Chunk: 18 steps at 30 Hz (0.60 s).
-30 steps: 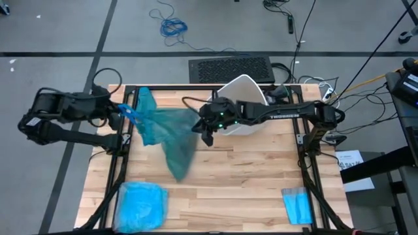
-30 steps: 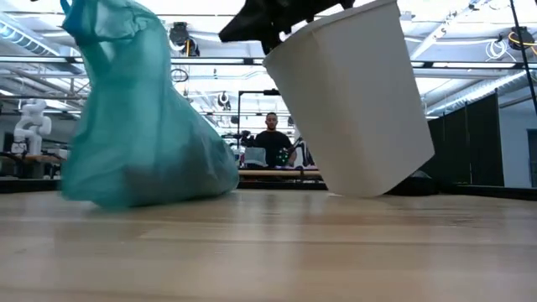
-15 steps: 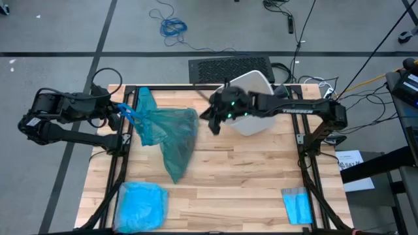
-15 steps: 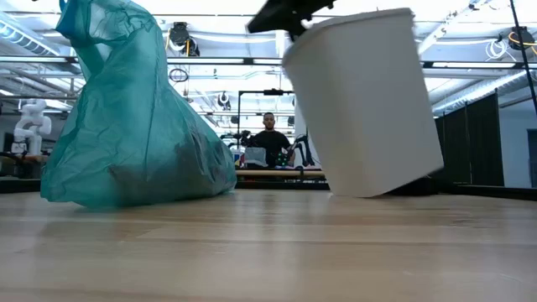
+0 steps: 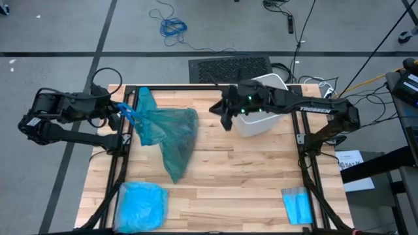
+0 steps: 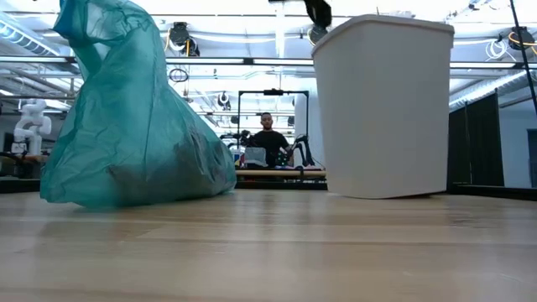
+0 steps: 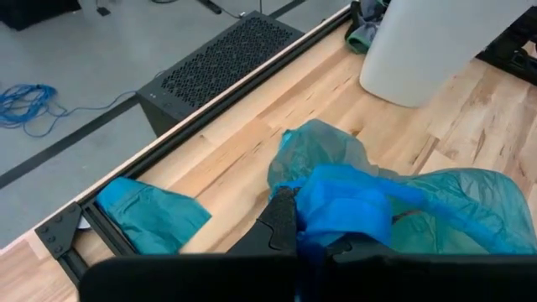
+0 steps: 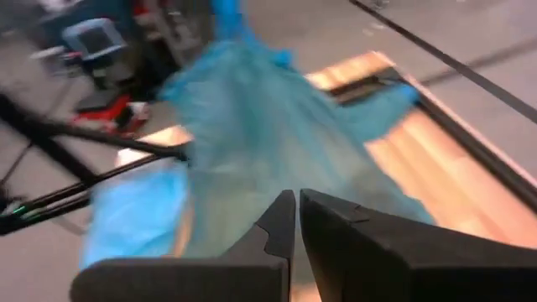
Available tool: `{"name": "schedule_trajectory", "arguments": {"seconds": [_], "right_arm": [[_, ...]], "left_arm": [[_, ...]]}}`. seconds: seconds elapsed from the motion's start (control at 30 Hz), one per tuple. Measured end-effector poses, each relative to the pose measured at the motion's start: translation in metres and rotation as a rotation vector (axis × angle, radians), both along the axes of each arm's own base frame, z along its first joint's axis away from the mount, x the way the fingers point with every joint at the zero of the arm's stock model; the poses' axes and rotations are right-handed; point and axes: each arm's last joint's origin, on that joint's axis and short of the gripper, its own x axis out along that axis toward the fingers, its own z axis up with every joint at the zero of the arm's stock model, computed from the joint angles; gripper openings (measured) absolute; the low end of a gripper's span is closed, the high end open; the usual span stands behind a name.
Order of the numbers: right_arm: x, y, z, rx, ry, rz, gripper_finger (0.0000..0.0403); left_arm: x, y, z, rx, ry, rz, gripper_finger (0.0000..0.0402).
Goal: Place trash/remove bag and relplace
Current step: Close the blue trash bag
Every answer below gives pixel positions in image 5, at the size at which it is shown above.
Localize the white plastic trash bin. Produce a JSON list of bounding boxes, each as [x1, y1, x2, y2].
[[232, 73, 290, 138]]

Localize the blue coiled floor cable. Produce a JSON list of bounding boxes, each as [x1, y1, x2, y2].
[[148, 0, 251, 56]]

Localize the long thin black cable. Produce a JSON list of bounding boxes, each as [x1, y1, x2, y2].
[[336, 1, 418, 101], [289, 0, 317, 78]]

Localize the black caster wheel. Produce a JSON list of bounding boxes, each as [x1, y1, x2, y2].
[[397, 25, 418, 45]]

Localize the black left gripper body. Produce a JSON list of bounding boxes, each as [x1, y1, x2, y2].
[[88, 84, 122, 131]]

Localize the white printed paper sheet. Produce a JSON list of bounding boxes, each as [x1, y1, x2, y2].
[[335, 149, 376, 193]]

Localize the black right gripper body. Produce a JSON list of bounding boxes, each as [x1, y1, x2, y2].
[[221, 80, 277, 132]]

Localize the black electronic device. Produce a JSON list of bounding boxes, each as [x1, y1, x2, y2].
[[391, 58, 418, 108]]

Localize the black perforated metal case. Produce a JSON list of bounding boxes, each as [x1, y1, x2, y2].
[[188, 55, 274, 84]]

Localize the white power strip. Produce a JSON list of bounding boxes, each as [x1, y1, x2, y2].
[[321, 85, 336, 101]]

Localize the flat folded blue bag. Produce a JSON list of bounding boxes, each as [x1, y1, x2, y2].
[[281, 187, 314, 226]]

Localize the yellow cable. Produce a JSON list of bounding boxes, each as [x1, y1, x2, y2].
[[336, 59, 418, 95]]

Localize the crumpled blue plastic bag pile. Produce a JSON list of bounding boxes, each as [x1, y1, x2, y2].
[[113, 181, 169, 234]]

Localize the teal plastic trash bag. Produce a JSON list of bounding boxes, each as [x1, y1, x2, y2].
[[117, 94, 199, 184]]

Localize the black metal table frame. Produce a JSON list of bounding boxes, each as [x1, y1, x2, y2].
[[78, 84, 353, 235]]

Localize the black side table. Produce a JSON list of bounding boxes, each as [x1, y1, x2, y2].
[[339, 71, 418, 235]]

